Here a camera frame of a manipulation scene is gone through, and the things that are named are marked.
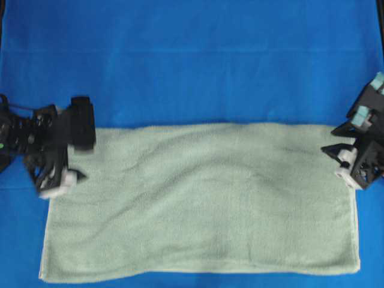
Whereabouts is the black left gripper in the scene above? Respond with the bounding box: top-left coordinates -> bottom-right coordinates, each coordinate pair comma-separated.
25,96 -> 96,199

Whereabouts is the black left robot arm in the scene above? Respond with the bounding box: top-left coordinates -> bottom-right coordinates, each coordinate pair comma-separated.
1,95 -> 96,199

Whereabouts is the light green bath towel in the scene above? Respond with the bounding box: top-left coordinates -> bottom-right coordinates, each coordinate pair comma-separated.
39,124 -> 360,283

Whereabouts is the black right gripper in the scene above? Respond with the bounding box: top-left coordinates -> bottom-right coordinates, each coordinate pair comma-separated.
321,72 -> 383,190

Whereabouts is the blue table cloth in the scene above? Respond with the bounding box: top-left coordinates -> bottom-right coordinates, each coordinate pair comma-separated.
1,1 -> 383,287

